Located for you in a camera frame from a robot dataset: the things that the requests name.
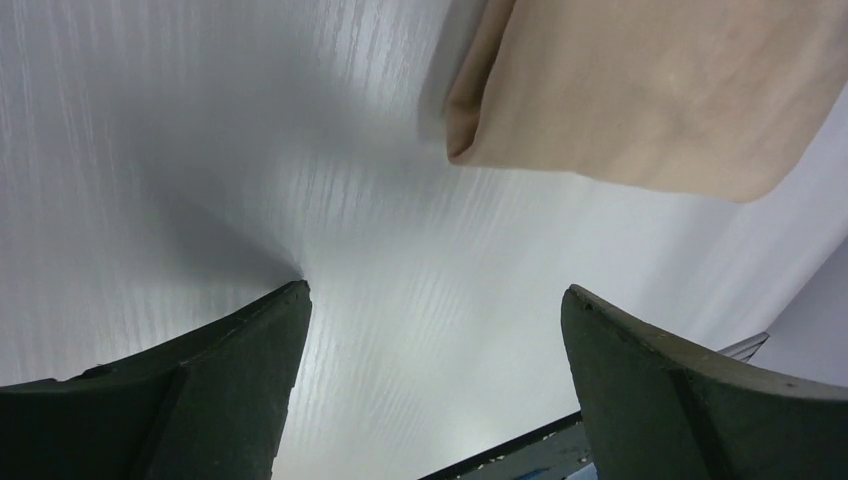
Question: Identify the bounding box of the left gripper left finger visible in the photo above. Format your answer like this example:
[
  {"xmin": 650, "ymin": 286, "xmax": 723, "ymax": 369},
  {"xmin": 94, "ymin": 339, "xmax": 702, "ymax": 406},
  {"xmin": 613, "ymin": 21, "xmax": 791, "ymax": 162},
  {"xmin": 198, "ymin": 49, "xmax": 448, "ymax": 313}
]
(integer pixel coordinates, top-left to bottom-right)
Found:
[{"xmin": 1, "ymin": 280, "xmax": 312, "ymax": 479}]

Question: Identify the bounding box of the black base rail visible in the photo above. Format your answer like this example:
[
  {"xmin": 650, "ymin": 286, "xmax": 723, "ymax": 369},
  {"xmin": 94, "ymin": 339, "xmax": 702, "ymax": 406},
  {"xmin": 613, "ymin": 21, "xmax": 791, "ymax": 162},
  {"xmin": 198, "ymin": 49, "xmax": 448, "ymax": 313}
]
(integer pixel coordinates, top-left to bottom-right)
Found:
[{"xmin": 424, "ymin": 412, "xmax": 592, "ymax": 480}]

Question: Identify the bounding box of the beige t shirt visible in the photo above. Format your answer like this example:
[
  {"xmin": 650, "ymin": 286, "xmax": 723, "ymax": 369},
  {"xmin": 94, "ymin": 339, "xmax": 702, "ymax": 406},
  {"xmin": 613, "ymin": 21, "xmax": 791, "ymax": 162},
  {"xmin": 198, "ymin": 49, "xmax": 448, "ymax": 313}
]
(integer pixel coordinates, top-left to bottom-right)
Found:
[{"xmin": 446, "ymin": 1, "xmax": 847, "ymax": 202}]

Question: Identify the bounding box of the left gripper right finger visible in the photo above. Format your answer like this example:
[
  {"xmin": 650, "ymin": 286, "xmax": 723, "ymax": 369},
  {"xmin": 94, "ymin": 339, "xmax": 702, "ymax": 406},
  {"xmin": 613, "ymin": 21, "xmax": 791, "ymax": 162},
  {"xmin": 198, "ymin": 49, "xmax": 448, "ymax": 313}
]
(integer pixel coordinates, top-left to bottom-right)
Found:
[{"xmin": 561, "ymin": 285, "xmax": 847, "ymax": 479}]

